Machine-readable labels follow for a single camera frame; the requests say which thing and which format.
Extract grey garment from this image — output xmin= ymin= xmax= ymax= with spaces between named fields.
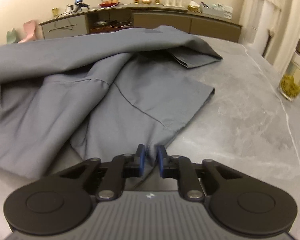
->
xmin=0 ymin=26 xmax=222 ymax=179

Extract glass tea bottle gold lid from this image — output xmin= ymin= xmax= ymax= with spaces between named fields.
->
xmin=278 ymin=39 xmax=300 ymax=101

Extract green plastic chair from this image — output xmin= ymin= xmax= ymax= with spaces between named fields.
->
xmin=6 ymin=28 xmax=19 ymax=44

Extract pink plastic chair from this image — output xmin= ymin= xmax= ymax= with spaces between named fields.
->
xmin=18 ymin=20 xmax=37 ymax=43

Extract long grey TV cabinet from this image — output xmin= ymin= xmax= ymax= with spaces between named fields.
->
xmin=39 ymin=4 xmax=242 ymax=43

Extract white box of items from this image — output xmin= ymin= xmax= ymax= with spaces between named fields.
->
xmin=200 ymin=2 xmax=233 ymax=20

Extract white curtain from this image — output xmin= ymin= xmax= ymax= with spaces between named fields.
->
xmin=239 ymin=0 xmax=300 ymax=72

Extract red fruit plate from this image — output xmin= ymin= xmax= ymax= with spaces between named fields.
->
xmin=99 ymin=0 xmax=120 ymax=8

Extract gold tissue box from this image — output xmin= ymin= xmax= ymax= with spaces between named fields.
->
xmin=187 ymin=1 xmax=201 ymax=13

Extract clear glass cups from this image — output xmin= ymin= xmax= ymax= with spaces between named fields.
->
xmin=162 ymin=0 xmax=186 ymax=8

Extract gold ornaments on cabinet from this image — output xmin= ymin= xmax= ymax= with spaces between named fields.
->
xmin=134 ymin=0 xmax=160 ymax=4

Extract small camera on tripod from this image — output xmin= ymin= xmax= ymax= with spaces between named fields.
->
xmin=74 ymin=0 xmax=90 ymax=12

